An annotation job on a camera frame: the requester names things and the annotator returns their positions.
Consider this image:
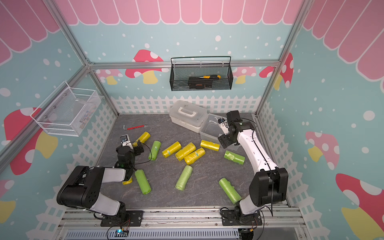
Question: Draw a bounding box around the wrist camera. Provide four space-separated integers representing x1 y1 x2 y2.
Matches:
120 135 133 149
218 118 229 135

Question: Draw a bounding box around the white lidded case with handle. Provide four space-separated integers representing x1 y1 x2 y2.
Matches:
170 100 208 133

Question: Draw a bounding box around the green roll under right gripper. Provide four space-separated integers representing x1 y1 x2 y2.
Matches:
224 151 246 165

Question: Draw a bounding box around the yellow roll under left arm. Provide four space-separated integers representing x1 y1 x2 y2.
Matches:
122 177 133 185

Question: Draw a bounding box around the small circuit board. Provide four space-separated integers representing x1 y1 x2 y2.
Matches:
114 229 129 238

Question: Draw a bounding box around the green roll upper left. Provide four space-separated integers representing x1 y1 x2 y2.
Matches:
149 141 162 161

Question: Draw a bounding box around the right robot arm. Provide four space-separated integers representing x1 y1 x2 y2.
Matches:
218 111 289 216

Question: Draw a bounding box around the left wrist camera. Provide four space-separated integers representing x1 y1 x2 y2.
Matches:
120 135 133 149

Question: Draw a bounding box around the yellow black screwdriver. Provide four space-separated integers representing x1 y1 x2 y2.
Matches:
196 75 221 79

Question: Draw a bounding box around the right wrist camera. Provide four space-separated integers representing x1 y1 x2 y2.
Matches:
218 118 229 135

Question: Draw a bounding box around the white wire basket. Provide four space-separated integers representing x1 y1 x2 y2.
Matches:
30 82 102 137

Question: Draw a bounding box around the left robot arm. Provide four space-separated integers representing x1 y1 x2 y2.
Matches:
57 142 144 216

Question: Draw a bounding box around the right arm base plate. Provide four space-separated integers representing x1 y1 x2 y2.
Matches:
219 208 263 227

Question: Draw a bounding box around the light green roll centre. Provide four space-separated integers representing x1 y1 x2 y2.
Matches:
175 165 193 191

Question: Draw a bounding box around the green roll lower left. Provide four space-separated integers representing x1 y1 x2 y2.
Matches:
135 170 152 195

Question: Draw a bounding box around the yellow roll with blue label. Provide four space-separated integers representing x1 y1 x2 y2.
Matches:
184 148 206 165

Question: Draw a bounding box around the green roll lower right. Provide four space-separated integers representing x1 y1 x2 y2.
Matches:
219 178 242 205

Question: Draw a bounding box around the black tool in basket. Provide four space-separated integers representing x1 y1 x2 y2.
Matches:
188 77 213 90

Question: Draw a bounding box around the clear plastic storage box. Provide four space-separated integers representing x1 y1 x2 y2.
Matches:
200 114 227 144

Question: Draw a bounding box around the black wire mesh basket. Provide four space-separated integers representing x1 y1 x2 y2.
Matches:
170 56 234 91

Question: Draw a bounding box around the red handled hex key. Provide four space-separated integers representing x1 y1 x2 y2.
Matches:
123 125 148 131

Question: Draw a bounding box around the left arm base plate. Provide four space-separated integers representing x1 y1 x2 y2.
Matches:
101 210 144 227

